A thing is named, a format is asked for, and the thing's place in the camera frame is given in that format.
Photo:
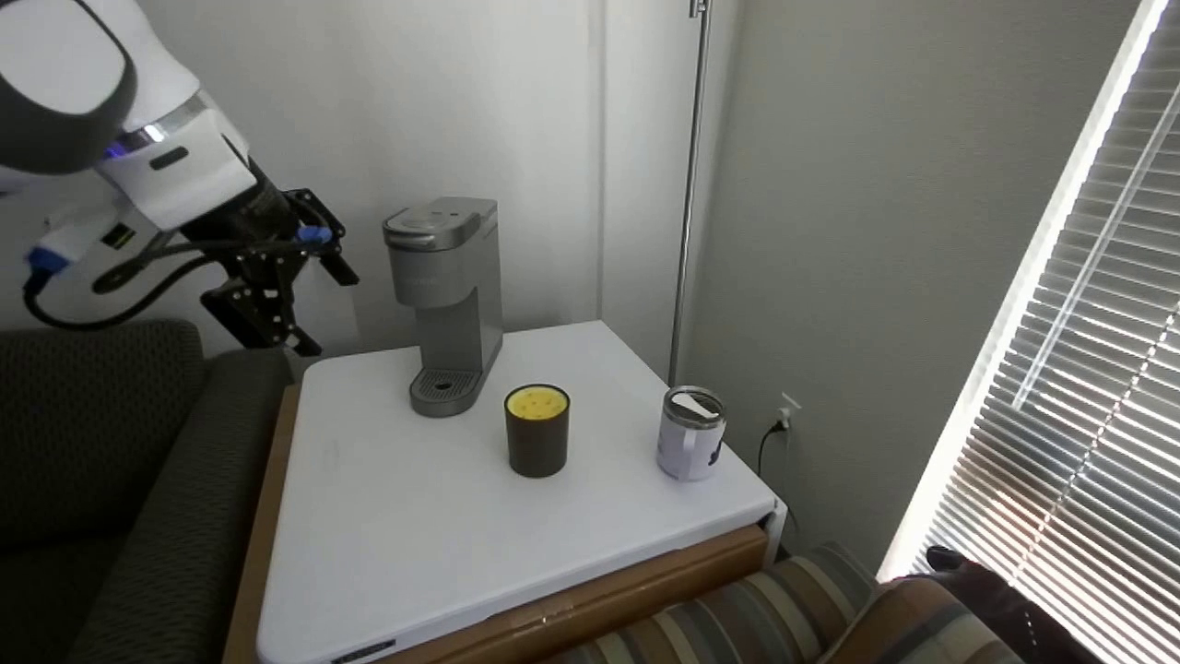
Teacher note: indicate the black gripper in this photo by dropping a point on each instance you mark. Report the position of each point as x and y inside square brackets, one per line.
[261, 242]

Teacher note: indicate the grey coffee machine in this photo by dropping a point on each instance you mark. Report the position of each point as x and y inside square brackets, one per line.
[449, 297]

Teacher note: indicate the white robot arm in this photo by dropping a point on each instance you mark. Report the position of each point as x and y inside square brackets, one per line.
[114, 113]

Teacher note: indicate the grey fabric armchair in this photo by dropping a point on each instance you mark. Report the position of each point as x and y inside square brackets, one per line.
[114, 491]

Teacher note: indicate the white plastic board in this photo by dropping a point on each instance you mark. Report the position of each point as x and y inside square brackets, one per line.
[457, 528]

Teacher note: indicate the dark glass candle jar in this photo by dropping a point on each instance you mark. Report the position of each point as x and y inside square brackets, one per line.
[537, 433]

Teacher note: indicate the white mug with lid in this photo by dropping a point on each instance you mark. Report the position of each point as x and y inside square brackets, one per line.
[686, 435]

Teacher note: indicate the thin metal pole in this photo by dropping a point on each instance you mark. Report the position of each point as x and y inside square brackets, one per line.
[686, 185]

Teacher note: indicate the wooden side table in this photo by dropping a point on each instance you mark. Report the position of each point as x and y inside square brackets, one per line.
[614, 601]

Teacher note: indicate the striped fabric sofa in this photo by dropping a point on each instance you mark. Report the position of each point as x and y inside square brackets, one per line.
[752, 620]

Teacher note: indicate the dark fuzzy object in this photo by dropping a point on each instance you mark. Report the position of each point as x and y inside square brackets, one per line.
[1007, 614]

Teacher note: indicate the white window blinds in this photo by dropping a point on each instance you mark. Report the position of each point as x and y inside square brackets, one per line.
[1081, 369]

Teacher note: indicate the white wall outlet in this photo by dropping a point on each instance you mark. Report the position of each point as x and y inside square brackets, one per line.
[786, 412]

